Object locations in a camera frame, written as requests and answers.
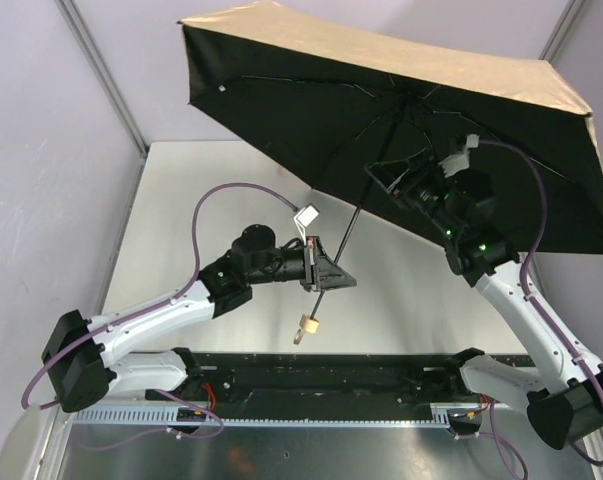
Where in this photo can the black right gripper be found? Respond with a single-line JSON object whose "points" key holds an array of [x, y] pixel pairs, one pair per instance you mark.
{"points": [[401, 183]]}

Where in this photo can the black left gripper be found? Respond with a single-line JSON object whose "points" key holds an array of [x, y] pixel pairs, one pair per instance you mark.
{"points": [[312, 265]]}

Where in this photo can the beige and black folding umbrella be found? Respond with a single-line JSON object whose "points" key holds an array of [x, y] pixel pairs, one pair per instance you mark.
{"points": [[324, 100]]}

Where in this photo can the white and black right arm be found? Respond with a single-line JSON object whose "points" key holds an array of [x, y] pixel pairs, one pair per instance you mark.
{"points": [[563, 400]]}

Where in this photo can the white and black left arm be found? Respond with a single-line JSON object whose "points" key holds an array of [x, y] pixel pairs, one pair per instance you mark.
{"points": [[89, 359]]}

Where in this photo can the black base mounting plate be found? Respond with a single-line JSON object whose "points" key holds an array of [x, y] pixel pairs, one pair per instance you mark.
{"points": [[324, 387]]}

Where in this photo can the right aluminium frame post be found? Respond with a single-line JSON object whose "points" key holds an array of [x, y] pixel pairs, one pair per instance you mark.
{"points": [[564, 28]]}

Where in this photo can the aluminium frame post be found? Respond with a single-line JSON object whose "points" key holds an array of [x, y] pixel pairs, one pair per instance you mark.
{"points": [[96, 61], [564, 28]]}

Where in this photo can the grey slotted cable duct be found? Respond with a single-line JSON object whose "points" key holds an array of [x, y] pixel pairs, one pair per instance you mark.
{"points": [[178, 416]]}

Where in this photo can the left aluminium frame post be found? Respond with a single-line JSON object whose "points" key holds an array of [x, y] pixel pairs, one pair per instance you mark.
{"points": [[96, 61]]}

